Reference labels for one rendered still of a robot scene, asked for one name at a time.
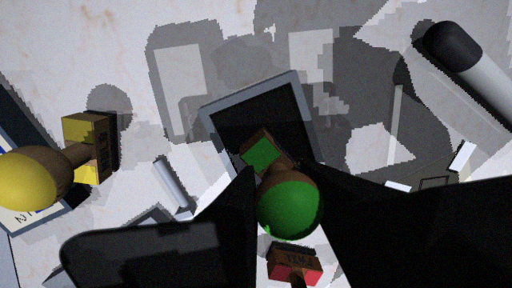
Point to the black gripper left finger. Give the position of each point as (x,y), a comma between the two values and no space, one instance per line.
(216,249)

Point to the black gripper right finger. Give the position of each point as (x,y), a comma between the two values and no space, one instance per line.
(384,237)

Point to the brown wooden stamp with red-topped handle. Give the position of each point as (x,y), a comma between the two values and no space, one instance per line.
(294,264)

